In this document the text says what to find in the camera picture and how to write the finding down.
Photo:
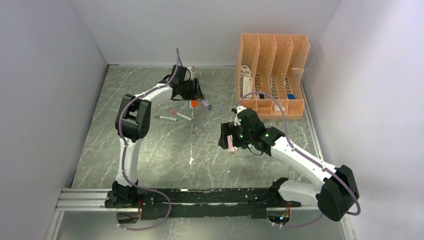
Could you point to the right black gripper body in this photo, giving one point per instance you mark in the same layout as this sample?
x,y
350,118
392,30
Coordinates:
x,y
241,138

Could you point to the pink capped white marker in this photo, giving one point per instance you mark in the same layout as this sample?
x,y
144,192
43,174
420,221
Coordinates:
x,y
182,116

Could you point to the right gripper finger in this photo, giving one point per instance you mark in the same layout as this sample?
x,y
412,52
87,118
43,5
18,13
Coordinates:
x,y
223,139
227,127

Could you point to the aluminium rail frame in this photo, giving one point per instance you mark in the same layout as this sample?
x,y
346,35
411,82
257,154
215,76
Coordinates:
x,y
86,199

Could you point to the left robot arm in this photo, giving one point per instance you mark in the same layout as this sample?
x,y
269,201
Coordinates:
x,y
133,123

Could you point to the orange mesh file organizer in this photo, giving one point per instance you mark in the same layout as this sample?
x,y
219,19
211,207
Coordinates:
x,y
277,64

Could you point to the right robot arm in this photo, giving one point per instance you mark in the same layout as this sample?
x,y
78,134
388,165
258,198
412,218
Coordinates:
x,y
332,189

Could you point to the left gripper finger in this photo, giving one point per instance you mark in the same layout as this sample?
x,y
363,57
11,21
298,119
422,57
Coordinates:
x,y
198,91
192,95

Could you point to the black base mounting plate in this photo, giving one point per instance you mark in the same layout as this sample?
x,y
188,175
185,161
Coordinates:
x,y
200,202

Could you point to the purple highlighter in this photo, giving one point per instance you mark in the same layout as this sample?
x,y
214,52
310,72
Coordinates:
x,y
230,142

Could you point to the white packaged item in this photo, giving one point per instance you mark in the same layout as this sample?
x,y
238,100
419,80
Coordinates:
x,y
246,80

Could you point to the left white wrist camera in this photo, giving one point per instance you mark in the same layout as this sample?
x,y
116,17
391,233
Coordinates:
x,y
191,72

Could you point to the grey capped white marker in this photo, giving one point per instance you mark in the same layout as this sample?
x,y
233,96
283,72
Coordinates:
x,y
166,118

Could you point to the orange highlighter cap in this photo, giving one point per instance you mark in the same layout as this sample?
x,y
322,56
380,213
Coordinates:
x,y
194,103

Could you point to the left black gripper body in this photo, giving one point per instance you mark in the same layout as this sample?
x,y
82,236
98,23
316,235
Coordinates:
x,y
188,86

